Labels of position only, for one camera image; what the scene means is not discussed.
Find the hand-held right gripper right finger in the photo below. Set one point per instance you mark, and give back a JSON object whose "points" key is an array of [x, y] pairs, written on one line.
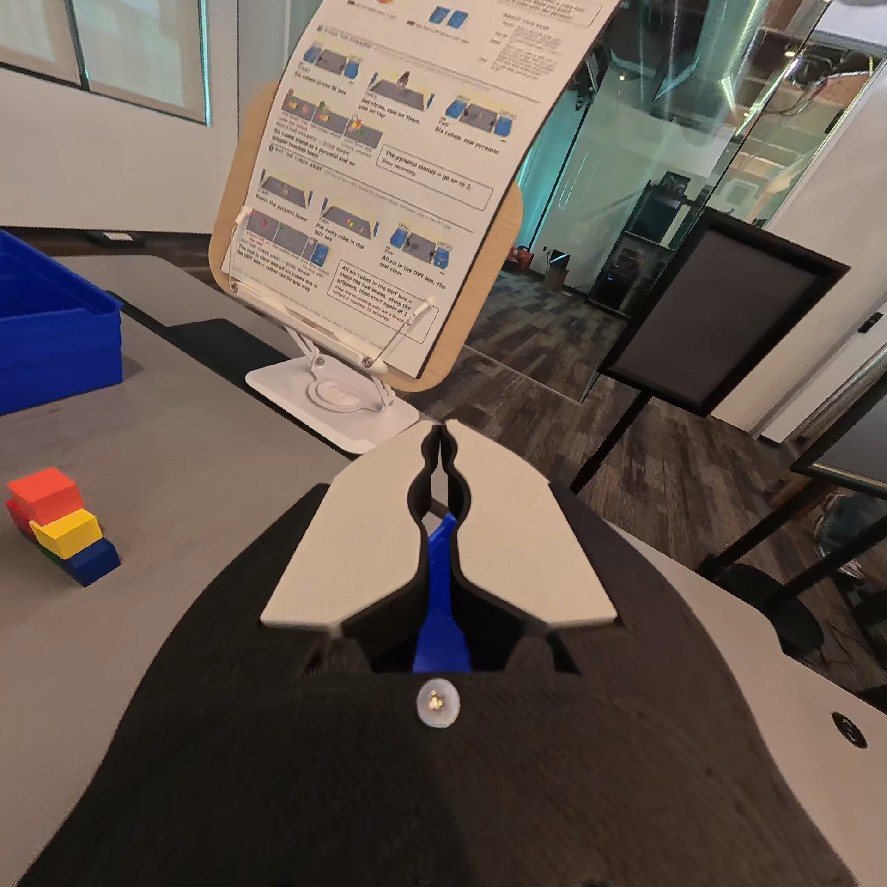
{"points": [[533, 554]]}

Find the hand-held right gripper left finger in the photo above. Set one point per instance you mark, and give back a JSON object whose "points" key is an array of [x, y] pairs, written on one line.
{"points": [[346, 554]]}

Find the blue plastic storage bin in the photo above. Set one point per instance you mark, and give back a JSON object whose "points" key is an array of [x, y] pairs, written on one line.
{"points": [[55, 346], [440, 637]]}

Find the dark blue wooden cube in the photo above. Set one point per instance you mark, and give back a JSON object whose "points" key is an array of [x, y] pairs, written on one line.
{"points": [[93, 561]]}

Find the yellow wooden cube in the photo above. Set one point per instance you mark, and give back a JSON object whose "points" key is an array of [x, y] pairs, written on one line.
{"points": [[69, 533]]}

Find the green wooden cube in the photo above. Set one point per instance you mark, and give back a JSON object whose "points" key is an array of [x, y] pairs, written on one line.
{"points": [[50, 553]]}

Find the orange wooden cube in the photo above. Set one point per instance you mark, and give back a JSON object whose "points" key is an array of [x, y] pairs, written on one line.
{"points": [[48, 492]]}

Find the red wooden cube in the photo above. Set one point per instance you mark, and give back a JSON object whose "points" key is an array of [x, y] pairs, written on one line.
{"points": [[17, 516]]}

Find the red floor fan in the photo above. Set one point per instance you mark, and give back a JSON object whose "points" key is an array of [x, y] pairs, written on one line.
{"points": [[521, 258]]}

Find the black framed floor sign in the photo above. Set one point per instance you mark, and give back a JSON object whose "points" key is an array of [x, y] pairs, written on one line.
{"points": [[859, 443], [727, 312]]}

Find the black metal shelf rack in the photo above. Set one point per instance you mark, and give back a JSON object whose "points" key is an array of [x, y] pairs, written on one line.
{"points": [[651, 242]]}

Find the printed instruction sheet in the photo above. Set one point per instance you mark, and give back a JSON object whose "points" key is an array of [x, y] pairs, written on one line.
{"points": [[416, 173]]}

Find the glass window white frame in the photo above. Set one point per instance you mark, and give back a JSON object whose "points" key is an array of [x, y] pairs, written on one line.
{"points": [[138, 48]]}

